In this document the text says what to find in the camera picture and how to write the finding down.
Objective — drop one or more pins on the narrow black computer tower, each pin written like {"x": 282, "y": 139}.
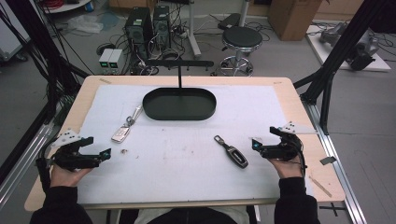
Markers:
{"x": 162, "y": 25}

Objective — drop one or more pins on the white floor board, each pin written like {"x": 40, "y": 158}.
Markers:
{"x": 323, "y": 53}

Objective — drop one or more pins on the black round stool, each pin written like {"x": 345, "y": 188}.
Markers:
{"x": 242, "y": 39}

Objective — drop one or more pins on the white round table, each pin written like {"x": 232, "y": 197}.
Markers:
{"x": 67, "y": 6}

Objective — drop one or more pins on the aluminium rail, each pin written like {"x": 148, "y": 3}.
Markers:
{"x": 339, "y": 174}
{"x": 21, "y": 165}

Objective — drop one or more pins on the long tan tape strip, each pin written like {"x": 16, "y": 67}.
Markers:
{"x": 320, "y": 186}

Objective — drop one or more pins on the person's right hand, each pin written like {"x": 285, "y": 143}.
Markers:
{"x": 288, "y": 169}

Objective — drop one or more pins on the white desk leg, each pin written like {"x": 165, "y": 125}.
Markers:
{"x": 193, "y": 34}

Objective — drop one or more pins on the grey bench power supply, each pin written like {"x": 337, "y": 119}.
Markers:
{"x": 115, "y": 59}
{"x": 106, "y": 59}

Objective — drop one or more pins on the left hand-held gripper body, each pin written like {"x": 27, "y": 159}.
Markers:
{"x": 77, "y": 160}

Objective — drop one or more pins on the dark grey flat piece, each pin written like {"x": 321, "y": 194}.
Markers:
{"x": 328, "y": 160}

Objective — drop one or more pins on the white foam mat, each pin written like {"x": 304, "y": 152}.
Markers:
{"x": 186, "y": 174}

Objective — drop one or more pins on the cardboard box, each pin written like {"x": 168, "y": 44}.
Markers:
{"x": 292, "y": 18}

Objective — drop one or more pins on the clear plastic bag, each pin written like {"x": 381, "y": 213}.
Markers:
{"x": 85, "y": 24}

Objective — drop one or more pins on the black car key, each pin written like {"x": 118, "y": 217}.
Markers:
{"x": 235, "y": 154}

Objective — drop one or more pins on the black key stand with tray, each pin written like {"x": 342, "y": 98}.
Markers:
{"x": 179, "y": 104}

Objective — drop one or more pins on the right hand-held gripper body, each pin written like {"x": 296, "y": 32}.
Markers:
{"x": 280, "y": 152}

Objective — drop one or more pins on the large black computer tower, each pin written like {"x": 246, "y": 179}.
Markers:
{"x": 138, "y": 31}

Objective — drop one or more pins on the small grey machine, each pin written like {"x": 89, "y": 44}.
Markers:
{"x": 331, "y": 32}

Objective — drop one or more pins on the person's left hand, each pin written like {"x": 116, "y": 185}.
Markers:
{"x": 63, "y": 177}

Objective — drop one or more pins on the black floor pad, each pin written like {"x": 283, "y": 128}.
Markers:
{"x": 229, "y": 21}

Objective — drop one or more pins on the person's torso and lap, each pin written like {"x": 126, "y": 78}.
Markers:
{"x": 190, "y": 216}

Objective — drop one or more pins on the black metal frame post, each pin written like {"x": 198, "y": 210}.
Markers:
{"x": 34, "y": 40}
{"x": 339, "y": 46}

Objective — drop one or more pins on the large grey and black machine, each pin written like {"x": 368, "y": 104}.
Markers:
{"x": 364, "y": 51}

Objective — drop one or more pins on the short tan tape strip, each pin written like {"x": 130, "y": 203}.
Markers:
{"x": 105, "y": 81}

